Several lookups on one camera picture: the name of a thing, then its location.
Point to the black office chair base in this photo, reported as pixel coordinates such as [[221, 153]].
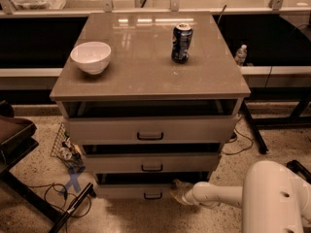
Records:
[[297, 167]]

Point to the blue soda can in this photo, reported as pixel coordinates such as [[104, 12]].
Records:
[[182, 34]]

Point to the wire basket with items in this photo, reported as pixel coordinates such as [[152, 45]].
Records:
[[66, 152]]

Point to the black stand leg left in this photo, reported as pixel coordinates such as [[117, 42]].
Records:
[[73, 207]]

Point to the grey drawer cabinet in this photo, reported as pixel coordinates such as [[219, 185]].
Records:
[[142, 80]]

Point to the white ceramic bowl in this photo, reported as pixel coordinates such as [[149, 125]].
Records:
[[91, 57]]

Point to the dark chair left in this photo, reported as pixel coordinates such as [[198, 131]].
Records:
[[15, 143]]

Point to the black table leg right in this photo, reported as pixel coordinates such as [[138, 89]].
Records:
[[262, 146]]

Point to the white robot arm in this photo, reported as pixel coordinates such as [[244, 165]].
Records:
[[272, 198]]

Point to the clear plastic water bottle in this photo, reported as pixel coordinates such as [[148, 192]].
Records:
[[241, 55]]

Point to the blue tape cross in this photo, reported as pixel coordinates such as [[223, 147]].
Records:
[[74, 173]]

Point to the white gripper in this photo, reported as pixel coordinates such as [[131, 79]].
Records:
[[189, 194]]

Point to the grey drawer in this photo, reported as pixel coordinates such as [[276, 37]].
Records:
[[151, 163], [150, 130], [148, 186]]

